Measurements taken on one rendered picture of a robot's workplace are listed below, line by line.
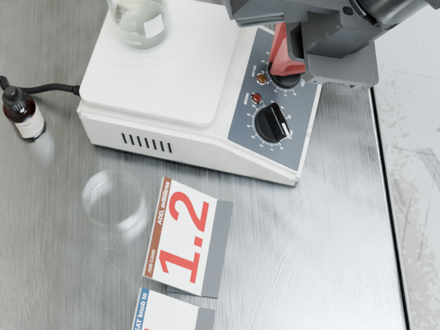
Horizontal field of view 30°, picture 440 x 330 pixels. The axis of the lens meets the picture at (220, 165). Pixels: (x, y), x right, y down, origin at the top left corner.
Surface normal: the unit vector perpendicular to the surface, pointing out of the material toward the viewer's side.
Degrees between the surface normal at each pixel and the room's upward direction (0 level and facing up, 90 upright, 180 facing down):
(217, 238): 0
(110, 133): 90
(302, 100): 30
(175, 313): 40
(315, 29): 62
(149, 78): 0
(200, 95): 0
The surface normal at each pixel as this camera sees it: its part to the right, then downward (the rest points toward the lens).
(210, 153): -0.25, 0.88
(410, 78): -0.04, -0.42
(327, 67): 0.44, -0.27
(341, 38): 0.06, 0.96
